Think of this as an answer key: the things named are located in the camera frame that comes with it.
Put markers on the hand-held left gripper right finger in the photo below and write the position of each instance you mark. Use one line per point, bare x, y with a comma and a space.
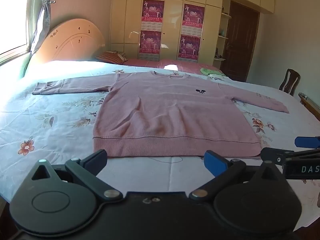
215, 163

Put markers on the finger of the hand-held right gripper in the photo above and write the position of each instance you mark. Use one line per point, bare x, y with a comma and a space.
307, 142
273, 154

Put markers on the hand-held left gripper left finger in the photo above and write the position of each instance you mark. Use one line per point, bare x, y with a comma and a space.
96, 159

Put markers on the pink knit sweater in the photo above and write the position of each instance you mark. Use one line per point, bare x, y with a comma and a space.
162, 110

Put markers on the wooden furniture piece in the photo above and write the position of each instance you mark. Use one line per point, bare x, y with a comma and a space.
311, 105

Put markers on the light floral bed sheet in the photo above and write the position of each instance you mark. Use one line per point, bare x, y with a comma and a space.
50, 120

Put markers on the dark wooden chair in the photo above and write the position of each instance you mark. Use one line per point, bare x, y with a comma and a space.
290, 82

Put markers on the white folded cloth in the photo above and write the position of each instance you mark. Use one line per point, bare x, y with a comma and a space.
218, 75

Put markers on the green folded cloth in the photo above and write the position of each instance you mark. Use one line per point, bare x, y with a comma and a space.
207, 71

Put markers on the striped orange pillow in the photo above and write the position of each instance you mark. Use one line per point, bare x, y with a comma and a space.
111, 57

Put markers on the small dark ornament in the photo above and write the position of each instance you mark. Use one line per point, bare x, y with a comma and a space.
219, 56

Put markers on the pink bed sheet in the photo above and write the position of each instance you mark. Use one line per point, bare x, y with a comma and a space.
150, 63

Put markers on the dark wooden door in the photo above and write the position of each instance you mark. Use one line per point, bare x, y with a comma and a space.
240, 42

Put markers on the cream arched headboard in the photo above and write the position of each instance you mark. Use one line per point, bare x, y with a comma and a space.
70, 40

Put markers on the cream corner shelf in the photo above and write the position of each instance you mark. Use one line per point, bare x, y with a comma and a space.
223, 38

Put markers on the patterned curtain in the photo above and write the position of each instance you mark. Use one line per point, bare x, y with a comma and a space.
42, 25

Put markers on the cream wardrobe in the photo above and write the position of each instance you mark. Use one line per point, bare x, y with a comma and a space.
172, 17

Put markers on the window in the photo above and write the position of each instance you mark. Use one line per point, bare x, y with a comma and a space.
12, 17

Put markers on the purple wall poster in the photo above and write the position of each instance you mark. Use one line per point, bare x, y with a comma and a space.
153, 11
189, 46
150, 42
193, 16

